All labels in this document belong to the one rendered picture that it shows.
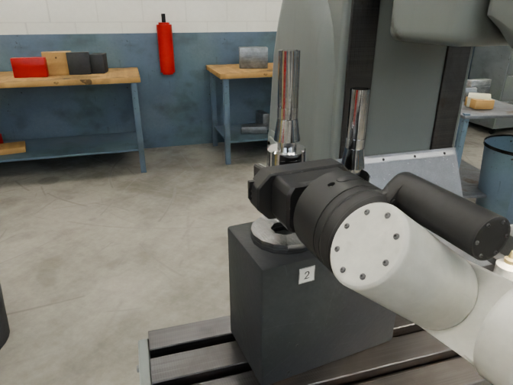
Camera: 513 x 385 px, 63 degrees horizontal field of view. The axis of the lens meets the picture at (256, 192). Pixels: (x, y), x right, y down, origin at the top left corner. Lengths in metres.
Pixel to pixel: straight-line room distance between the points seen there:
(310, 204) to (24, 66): 3.86
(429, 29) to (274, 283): 0.47
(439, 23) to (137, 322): 1.87
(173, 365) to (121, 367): 1.36
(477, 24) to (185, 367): 0.64
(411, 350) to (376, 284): 0.42
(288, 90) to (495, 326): 0.32
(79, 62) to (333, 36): 3.39
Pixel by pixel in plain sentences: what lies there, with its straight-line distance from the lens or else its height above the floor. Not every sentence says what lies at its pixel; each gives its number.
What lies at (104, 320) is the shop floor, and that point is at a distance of 2.26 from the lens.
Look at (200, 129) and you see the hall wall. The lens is 4.82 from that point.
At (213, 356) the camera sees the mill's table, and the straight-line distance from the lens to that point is 0.65.
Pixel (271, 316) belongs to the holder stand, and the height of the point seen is 1.04.
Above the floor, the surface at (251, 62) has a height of 0.94.
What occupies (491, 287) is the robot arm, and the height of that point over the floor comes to 1.20.
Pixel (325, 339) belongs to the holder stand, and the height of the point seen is 0.98.
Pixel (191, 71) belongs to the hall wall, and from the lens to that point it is 4.70.
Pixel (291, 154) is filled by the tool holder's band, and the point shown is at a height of 1.24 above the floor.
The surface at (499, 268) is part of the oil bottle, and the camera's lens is 0.79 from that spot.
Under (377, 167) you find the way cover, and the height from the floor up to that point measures 1.06.
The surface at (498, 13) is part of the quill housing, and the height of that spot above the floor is 1.39.
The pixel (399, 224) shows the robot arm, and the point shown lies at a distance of 0.29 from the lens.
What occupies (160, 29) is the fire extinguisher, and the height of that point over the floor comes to 1.24.
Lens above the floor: 1.39
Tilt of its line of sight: 23 degrees down
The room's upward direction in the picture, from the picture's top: straight up
